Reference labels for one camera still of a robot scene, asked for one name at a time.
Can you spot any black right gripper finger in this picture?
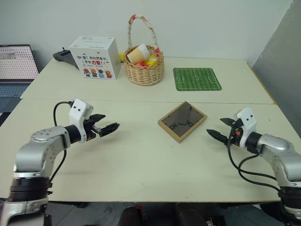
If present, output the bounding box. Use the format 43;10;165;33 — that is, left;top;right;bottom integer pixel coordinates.
219;117;236;127
206;129;229;145

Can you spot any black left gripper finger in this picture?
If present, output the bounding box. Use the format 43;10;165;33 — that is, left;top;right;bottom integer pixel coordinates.
99;122;121;138
88;113;106;124

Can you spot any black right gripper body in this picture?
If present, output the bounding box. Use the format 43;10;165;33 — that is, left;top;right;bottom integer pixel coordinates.
227;119;244;146

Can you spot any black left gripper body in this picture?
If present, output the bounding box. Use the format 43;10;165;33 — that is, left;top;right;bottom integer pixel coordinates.
83;119;104;142

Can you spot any laptop computer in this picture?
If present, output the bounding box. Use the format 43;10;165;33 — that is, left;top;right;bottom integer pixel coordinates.
0;44;40;114

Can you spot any wooden framed square clock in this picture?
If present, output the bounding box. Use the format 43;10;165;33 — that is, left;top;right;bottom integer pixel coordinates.
157;101;208;144

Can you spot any green football field mat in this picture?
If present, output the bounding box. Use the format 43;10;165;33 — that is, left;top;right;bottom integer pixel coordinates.
173;67;222;92

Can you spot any white printed cardboard box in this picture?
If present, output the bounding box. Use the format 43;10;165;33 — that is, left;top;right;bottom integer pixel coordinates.
68;35;122;81

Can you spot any black handheld device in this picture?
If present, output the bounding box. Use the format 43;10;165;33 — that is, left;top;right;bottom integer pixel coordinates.
53;48;79;71

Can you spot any grey partition panel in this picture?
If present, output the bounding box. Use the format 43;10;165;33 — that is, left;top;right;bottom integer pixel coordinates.
251;0;301;140

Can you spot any brown ribbed paper cup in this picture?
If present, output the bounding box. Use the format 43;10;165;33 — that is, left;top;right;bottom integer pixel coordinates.
127;44;151;65

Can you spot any yellow toy in basket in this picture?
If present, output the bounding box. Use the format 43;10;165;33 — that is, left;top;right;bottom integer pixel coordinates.
143;56;157;67

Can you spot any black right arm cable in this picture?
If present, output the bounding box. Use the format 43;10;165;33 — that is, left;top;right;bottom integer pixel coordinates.
226;138;282;193

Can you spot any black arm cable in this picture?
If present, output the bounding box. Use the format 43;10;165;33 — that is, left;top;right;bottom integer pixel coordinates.
49;100;74;186
226;138;282;193

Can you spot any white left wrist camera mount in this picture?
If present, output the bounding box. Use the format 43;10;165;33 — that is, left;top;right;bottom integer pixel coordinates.
68;99;94;144

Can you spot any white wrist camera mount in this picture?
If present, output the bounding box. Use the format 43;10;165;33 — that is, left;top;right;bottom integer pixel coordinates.
68;99;94;144
232;107;257;148

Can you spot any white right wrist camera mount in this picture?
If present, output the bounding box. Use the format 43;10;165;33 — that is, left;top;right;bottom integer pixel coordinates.
232;107;257;148

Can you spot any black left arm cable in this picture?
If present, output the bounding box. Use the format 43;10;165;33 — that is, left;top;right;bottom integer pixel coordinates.
49;100;74;186

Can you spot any wicker basket with handle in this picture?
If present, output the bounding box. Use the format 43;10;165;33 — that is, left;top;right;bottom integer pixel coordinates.
123;14;165;87

